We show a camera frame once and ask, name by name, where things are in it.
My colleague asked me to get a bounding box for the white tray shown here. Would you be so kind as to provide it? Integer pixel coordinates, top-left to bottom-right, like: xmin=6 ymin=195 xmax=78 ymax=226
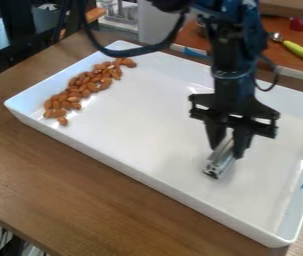
xmin=2 ymin=40 xmax=303 ymax=249

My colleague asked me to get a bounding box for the pile of brown bits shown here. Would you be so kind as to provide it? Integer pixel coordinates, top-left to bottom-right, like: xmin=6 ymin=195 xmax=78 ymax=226
xmin=41 ymin=57 xmax=138 ymax=127

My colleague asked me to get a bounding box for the yellow-handled spoon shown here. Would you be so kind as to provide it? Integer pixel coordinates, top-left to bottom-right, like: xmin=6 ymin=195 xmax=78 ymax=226
xmin=267 ymin=31 xmax=303 ymax=61

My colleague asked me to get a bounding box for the silver metal bar tool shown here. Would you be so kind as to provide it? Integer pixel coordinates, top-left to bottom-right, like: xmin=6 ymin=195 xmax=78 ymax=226
xmin=201 ymin=137 xmax=238 ymax=180

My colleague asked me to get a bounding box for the red cup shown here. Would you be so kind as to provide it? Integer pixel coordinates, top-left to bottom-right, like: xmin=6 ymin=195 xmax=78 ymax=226
xmin=288 ymin=17 xmax=303 ymax=32

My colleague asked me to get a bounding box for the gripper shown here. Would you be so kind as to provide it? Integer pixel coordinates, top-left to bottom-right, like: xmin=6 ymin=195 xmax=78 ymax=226
xmin=187 ymin=75 xmax=282 ymax=159

